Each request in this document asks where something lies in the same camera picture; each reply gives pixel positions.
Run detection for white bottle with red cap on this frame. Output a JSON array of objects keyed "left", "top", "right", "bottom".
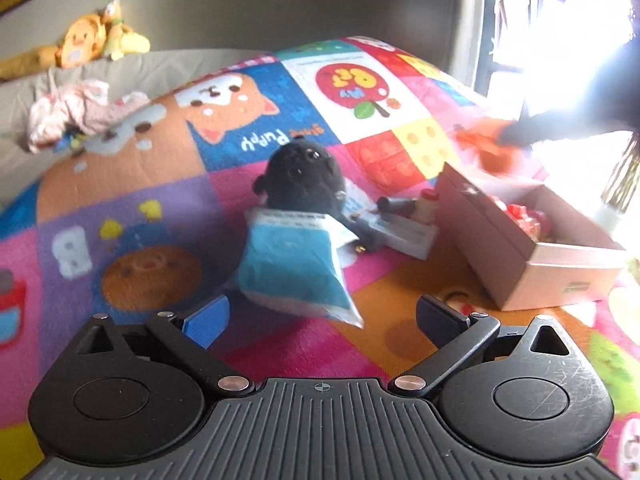
[{"left": 414, "top": 187, "right": 442, "bottom": 224}]

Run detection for pink white cloth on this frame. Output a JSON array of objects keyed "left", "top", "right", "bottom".
[{"left": 26, "top": 79, "right": 152, "bottom": 155}]

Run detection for dark window frame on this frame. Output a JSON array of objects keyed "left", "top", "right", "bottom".
[{"left": 472, "top": 0, "right": 503, "bottom": 98}]

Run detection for blue plastic packet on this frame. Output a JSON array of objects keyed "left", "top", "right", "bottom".
[{"left": 232, "top": 205, "right": 366, "bottom": 330}]

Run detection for dark grey cylinder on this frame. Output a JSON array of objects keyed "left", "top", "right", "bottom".
[{"left": 376, "top": 196, "right": 417, "bottom": 217}]

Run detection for orange plush toy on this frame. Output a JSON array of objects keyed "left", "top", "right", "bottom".
[{"left": 0, "top": 14, "right": 110, "bottom": 82}]

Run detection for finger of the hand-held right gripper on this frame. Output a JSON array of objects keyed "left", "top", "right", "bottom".
[{"left": 498, "top": 112, "right": 556, "bottom": 149}]

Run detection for potted plant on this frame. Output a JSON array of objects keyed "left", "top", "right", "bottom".
[{"left": 595, "top": 127, "right": 640, "bottom": 233}]

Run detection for pink cardboard box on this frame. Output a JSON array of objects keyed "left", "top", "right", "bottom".
[{"left": 434, "top": 162, "right": 628, "bottom": 312}]

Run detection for white paper box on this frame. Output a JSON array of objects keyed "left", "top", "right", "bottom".
[{"left": 367, "top": 210, "right": 441, "bottom": 262}]

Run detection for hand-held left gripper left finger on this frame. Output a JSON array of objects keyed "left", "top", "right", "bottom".
[{"left": 74, "top": 295, "right": 254, "bottom": 395}]

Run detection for colourful printed play mat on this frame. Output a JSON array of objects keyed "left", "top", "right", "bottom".
[{"left": 0, "top": 35, "right": 640, "bottom": 480}]

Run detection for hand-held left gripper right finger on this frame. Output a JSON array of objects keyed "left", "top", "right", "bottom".
[{"left": 390, "top": 294, "right": 572, "bottom": 400}]

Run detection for black plush toy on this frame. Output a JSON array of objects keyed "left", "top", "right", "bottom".
[{"left": 251, "top": 140, "right": 386, "bottom": 256}]

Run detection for red toy pieces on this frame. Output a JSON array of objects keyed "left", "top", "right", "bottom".
[{"left": 492, "top": 195, "right": 549, "bottom": 239}]

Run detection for yellow green plush toy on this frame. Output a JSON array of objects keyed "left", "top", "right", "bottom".
[{"left": 101, "top": 0, "right": 152, "bottom": 62}]

